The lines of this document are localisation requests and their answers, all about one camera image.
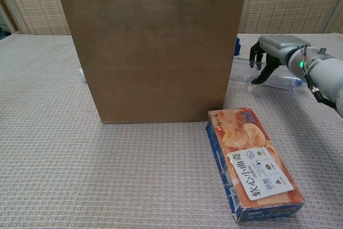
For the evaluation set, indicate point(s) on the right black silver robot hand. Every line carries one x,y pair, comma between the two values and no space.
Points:
278,46

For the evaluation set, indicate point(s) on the clear plastic water bottle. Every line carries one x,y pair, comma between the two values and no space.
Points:
284,80

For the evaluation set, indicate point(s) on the orange cookie box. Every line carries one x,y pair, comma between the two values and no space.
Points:
254,170

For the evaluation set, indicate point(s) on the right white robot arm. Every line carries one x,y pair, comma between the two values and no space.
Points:
327,70

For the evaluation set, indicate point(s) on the brown paper bag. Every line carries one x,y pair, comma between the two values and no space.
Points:
155,57

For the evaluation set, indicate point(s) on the blue toy brick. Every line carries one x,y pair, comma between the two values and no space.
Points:
237,48

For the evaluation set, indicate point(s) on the bamboo folding screen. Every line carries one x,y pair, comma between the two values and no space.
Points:
281,3

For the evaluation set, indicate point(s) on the cream woven tablecloth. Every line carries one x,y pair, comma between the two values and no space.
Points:
80,172

